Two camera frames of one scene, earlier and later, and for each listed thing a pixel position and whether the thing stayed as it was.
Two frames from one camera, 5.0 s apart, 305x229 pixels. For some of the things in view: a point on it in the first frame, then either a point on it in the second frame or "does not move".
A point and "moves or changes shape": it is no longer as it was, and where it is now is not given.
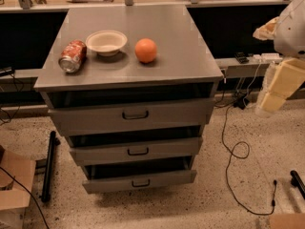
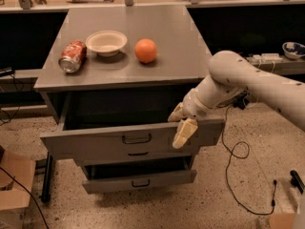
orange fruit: (146, 50) does not move
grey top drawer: (132, 116) moves or changes shape
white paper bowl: (106, 42) does not move
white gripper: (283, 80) to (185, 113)
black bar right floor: (296, 181) does not move
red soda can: (72, 53) does not move
